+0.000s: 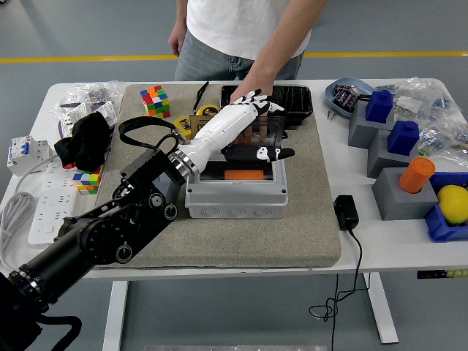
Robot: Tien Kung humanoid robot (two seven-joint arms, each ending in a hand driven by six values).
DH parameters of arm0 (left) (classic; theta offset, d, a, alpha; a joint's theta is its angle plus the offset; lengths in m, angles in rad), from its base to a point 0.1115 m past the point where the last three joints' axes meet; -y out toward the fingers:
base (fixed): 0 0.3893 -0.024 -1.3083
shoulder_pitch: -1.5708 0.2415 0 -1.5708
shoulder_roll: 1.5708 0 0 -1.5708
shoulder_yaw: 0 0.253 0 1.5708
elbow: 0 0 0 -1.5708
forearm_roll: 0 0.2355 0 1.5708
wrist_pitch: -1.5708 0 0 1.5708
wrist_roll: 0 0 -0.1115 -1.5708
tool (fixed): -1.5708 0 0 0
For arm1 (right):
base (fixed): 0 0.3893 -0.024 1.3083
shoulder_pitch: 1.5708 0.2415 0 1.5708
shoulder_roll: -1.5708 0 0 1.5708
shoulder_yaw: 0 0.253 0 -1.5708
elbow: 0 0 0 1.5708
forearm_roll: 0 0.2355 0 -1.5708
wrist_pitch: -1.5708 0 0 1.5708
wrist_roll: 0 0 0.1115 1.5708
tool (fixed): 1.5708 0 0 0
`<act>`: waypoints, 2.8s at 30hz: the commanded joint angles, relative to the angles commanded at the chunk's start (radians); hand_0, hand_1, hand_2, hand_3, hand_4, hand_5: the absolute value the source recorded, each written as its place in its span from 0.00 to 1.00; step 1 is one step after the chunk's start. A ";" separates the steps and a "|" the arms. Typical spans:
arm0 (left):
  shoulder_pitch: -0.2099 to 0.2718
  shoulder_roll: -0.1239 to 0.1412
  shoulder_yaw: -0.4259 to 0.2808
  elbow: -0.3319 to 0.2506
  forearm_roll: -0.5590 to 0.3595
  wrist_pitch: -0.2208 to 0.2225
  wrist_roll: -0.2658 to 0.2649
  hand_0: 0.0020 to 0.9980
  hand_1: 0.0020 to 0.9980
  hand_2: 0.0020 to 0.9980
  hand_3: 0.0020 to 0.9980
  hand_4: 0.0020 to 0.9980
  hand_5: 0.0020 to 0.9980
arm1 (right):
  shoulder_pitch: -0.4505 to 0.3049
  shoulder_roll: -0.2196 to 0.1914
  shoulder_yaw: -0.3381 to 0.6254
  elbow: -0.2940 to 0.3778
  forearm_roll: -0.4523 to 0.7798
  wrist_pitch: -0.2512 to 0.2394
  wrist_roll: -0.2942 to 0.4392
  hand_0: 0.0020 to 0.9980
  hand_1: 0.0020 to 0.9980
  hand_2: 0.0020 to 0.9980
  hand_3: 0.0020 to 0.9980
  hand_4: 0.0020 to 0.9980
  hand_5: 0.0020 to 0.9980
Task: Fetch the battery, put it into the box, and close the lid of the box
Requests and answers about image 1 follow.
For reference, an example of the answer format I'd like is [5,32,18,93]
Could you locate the person's left hand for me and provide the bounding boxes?
[229,74,276,146]

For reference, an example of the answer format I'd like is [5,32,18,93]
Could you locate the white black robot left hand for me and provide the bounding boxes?
[178,89,295,173]

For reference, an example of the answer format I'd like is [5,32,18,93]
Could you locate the person's right hand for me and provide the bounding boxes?
[167,23,188,58]

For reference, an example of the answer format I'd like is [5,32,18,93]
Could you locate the smoky transparent box lid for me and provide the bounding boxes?
[189,113,287,148]

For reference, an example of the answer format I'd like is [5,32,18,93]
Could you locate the orange cylinder battery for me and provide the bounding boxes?
[398,156,437,195]
[224,170,265,181]

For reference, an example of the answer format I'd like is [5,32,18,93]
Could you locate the grey plastic junction box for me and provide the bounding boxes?
[184,144,290,220]

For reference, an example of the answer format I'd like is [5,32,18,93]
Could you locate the yellow tape measure round label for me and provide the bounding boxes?
[192,80,222,118]

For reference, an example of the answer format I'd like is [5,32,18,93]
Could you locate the yellow tape measure black face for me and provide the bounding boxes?
[171,116,195,142]

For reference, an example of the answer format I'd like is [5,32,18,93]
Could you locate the black glossy tray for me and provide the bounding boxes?
[219,84,314,131]

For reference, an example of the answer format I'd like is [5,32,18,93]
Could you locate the person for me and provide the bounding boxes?
[167,0,330,82]

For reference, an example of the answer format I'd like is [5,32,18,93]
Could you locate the large colourful puzzle cube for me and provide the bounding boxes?
[139,85,172,121]

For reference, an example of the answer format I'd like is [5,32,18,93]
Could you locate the light blue dish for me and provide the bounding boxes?
[324,76,377,118]

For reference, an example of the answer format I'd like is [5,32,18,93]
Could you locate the dark purple small packet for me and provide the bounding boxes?
[331,83,350,105]
[343,91,361,111]

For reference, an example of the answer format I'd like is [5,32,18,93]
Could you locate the white purple electrical part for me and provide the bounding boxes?
[57,101,120,139]

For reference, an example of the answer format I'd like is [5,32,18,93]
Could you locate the clear bag of screws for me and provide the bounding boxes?
[58,80,125,110]

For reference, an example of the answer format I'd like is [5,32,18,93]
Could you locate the grey-brown fabric mat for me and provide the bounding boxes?
[83,83,343,271]

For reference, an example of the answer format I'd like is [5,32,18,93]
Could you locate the blue plastic block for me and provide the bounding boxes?
[365,89,394,124]
[386,120,420,156]

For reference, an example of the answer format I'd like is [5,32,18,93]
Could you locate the black cloth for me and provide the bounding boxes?
[53,111,113,172]

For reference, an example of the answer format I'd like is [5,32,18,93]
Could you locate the small colourful puzzle cube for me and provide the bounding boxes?
[72,164,106,196]

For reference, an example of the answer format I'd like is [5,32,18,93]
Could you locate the black power adapter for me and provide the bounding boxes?
[333,195,361,232]

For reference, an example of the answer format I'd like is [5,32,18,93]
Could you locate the clear bag of small parts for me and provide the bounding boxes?
[416,109,468,162]
[376,76,460,124]

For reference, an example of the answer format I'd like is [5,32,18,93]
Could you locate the white circuit breaker blue switches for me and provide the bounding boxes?
[6,135,52,178]

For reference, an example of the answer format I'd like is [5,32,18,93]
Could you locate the white power strip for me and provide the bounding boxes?
[28,162,80,249]

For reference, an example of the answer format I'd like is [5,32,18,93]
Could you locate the white table leg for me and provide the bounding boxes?
[362,272,399,345]
[102,280,129,351]

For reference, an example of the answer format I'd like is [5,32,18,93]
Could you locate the yellow lemon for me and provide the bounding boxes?
[437,184,468,226]

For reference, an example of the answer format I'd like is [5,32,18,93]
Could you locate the blue plastic bin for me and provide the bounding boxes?
[423,171,468,243]

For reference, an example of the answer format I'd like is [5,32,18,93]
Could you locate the black table control panel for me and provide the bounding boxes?
[416,269,468,281]

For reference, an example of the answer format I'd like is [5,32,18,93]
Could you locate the black adapter cord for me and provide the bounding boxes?
[309,226,372,351]

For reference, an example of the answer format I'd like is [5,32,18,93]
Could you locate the white power strip cable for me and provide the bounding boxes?
[0,153,61,271]

